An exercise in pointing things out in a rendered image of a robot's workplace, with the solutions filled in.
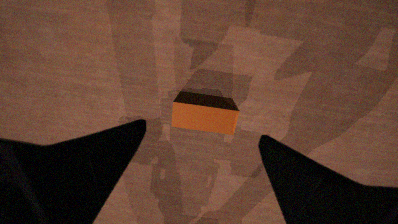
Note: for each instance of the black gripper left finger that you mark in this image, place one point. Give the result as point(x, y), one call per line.
point(70, 181)

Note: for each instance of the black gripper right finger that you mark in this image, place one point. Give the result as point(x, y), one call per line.
point(311, 193)

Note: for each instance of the orange block with dark blue square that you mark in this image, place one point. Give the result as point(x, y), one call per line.
point(205, 113)

